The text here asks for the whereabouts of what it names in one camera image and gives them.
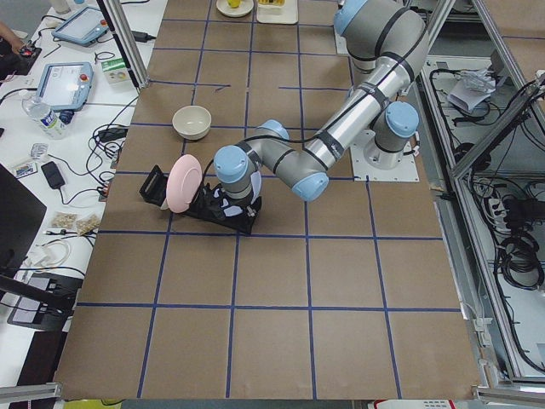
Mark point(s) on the white plate with fruit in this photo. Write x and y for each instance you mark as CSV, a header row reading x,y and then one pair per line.
x,y
234,9

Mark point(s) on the teach pendant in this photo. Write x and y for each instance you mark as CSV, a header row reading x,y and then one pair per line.
x,y
66,86
83,28

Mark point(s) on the black monitor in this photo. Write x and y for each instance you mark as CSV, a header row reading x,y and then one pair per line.
x,y
22,214

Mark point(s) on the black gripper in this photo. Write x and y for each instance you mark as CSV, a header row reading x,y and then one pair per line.
x,y
203,201

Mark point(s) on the lower teach pendant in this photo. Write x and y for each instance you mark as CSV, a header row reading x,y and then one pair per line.
x,y
66,86

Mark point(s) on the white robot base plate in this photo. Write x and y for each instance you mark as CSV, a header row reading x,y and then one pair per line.
x,y
370,163

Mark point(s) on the upper teach pendant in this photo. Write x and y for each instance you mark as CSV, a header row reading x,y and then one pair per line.
x,y
83,28

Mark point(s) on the beige bowl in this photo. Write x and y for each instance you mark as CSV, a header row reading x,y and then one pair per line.
x,y
192,122

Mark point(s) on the black dish rack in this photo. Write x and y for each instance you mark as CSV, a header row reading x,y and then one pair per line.
x,y
153,191

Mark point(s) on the pink plate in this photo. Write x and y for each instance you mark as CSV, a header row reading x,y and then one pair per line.
x,y
183,182

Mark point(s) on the clear water bottle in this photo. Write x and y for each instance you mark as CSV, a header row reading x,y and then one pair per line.
x,y
44,116

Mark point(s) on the black power adapter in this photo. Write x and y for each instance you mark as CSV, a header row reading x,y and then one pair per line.
x,y
52,175

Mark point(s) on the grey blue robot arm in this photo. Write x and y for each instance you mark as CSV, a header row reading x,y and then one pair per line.
x,y
391,37

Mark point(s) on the blue plate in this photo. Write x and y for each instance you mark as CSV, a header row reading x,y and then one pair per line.
x,y
255,181

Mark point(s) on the green white box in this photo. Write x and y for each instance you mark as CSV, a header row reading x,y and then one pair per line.
x,y
114,71

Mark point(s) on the white rectangular tray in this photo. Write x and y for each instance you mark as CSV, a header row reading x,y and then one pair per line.
x,y
277,12

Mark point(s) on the aluminium frame post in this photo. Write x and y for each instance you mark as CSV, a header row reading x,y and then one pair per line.
x,y
118,24

